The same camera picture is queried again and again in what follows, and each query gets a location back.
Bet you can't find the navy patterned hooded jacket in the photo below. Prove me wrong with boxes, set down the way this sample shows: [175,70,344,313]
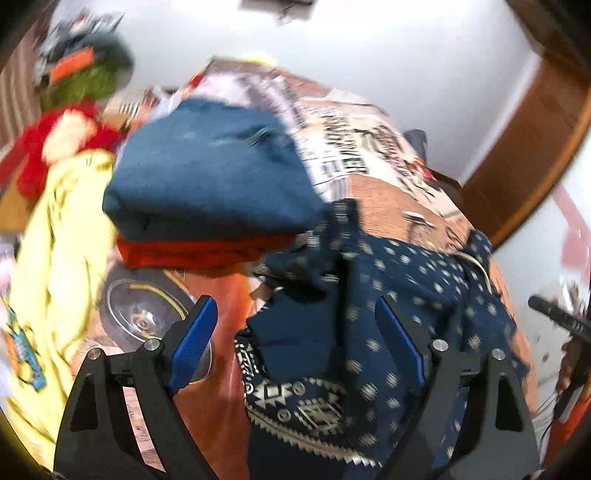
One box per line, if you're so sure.
[235,199,529,479]

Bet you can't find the orange sleeve forearm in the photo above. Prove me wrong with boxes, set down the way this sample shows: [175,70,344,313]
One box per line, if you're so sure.
[542,385,590,468]

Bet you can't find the person's right hand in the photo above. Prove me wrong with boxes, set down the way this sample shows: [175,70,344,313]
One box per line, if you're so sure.
[555,339,581,394]

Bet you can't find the white sliding wardrobe door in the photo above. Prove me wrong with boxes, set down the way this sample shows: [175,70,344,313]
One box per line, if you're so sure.
[491,138,591,384]

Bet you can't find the brown wooden door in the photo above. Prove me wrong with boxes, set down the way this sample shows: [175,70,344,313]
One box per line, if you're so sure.
[462,1,590,247]

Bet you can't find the yellow printed t-shirt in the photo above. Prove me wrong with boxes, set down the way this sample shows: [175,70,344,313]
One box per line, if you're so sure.
[5,150,115,468]

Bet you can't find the folded red garment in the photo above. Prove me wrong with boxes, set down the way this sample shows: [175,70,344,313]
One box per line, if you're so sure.
[116,235,296,270]

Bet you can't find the purple grey backpack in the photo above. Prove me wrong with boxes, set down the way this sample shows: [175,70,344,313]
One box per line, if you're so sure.
[404,129,428,162]

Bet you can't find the printed bed cover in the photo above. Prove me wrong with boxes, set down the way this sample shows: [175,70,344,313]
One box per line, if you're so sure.
[68,57,541,480]

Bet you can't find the folded blue jeans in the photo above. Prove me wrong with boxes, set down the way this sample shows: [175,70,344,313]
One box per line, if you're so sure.
[103,99,324,241]

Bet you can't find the red plush toy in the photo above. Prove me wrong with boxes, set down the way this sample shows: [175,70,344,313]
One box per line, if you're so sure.
[1,100,124,199]

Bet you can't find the striped pink curtain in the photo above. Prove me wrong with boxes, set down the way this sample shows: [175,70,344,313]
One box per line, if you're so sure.
[1,20,46,147]

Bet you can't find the orange box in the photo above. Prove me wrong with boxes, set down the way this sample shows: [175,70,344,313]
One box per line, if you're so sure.
[49,46,95,85]

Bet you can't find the grey pillow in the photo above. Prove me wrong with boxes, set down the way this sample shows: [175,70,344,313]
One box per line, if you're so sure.
[81,33,134,82]

